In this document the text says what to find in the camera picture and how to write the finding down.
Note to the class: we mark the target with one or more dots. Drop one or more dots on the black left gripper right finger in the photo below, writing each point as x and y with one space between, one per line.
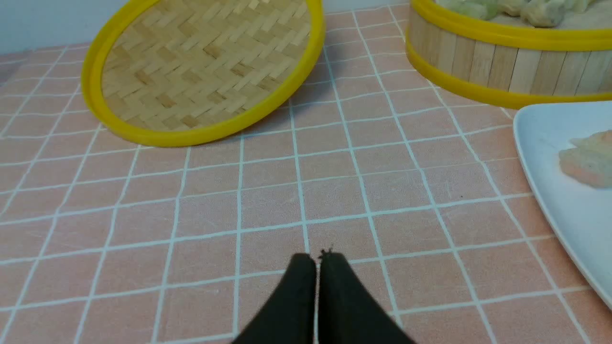
347 313

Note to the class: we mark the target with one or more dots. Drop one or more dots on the woven bamboo steamer lid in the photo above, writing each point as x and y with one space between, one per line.
177 73

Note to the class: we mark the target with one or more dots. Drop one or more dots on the pink dumpling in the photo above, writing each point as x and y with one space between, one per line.
590 160

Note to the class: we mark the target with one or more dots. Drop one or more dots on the pale dumpling in steamer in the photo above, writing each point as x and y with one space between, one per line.
544 13

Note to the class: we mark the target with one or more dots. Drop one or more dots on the white square plate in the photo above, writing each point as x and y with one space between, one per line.
579 215

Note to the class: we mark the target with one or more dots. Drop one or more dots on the green dumpling in steamer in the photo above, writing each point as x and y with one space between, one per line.
478 9

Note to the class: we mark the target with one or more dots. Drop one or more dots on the bamboo steamer basket yellow rim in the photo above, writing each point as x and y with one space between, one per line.
509 65

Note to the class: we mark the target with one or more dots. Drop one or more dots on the pink grid tablecloth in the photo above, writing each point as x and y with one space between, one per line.
108 242

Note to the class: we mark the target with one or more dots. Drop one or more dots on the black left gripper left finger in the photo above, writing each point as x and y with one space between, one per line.
287 316

